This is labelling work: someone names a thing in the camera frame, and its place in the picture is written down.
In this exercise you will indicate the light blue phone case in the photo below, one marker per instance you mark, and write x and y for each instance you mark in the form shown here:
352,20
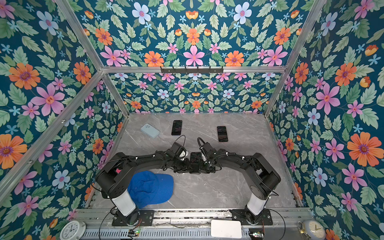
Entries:
150,130

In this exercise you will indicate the white wall clock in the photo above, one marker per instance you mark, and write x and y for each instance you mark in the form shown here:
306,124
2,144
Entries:
73,230

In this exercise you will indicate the pink-edged smartphone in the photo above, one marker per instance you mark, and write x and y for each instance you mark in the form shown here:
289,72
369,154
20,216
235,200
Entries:
222,134

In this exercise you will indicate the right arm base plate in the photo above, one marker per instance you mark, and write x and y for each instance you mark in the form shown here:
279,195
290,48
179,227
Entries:
264,217

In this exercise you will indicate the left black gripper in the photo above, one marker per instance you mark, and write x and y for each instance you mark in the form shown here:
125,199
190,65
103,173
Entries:
188,168

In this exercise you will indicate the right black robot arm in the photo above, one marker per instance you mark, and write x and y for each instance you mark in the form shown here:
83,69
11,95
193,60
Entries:
259,174

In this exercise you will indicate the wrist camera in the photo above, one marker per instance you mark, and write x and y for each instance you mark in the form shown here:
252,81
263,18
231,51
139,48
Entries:
178,151
206,149

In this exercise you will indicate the silver-edged smartphone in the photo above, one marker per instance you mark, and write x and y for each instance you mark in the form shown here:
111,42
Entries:
195,160

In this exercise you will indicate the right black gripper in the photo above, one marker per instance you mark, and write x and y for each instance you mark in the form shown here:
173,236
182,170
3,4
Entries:
202,171

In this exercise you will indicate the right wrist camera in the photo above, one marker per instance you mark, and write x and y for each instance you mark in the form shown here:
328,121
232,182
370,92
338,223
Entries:
206,149

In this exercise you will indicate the black hook rail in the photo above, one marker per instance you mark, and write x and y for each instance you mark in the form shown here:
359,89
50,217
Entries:
190,70

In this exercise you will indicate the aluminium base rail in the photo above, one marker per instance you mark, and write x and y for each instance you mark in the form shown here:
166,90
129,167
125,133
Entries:
189,224

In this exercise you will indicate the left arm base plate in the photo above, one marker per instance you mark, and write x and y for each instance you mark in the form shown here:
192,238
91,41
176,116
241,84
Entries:
136,218

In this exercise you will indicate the blue-edged smartphone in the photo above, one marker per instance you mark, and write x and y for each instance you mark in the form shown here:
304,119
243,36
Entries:
177,128

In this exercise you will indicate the silver alarm clock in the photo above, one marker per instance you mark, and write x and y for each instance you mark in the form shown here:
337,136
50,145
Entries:
311,230

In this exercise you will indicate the blue baseball cap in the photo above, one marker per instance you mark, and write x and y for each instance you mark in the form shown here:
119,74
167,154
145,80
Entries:
147,188

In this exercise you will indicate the white rectangular box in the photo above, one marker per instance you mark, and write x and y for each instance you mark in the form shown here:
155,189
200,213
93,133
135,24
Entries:
226,229

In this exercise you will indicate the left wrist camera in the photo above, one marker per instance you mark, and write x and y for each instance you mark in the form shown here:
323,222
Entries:
178,151

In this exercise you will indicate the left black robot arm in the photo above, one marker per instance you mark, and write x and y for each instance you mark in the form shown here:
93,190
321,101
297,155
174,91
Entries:
116,175

